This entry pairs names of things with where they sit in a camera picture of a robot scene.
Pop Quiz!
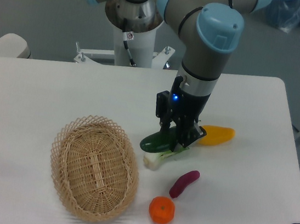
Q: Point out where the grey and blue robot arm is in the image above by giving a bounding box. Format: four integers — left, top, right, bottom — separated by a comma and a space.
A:
87, 0, 272, 152

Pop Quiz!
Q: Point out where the woven wicker basket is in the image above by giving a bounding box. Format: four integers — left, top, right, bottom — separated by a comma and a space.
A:
50, 115, 139, 223

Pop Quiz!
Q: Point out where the white green leek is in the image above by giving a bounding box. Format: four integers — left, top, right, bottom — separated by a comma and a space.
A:
143, 147, 189, 171

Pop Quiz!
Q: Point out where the yellow pepper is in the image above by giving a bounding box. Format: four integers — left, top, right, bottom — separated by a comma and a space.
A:
198, 125, 236, 146

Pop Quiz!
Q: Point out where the purple sweet potato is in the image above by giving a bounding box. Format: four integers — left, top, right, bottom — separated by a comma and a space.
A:
169, 170, 200, 199

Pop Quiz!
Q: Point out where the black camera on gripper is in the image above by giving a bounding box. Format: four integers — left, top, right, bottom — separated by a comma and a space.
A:
155, 90, 169, 118

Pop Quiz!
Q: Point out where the dark green cucumber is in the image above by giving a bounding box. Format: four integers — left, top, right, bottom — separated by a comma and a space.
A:
139, 127, 180, 153

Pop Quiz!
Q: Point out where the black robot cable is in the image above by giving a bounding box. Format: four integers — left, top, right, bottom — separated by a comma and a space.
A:
116, 17, 142, 67

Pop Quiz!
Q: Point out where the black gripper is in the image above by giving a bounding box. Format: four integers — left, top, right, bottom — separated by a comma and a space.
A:
159, 89, 210, 147

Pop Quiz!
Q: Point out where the orange mandarin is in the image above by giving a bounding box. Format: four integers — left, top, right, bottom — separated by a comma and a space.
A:
148, 196, 175, 224

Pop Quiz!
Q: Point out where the white chair back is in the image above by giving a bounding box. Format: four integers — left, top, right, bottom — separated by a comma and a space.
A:
0, 33, 33, 59

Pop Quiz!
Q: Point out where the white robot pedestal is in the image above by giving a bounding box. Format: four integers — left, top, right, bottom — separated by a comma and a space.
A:
74, 0, 175, 70

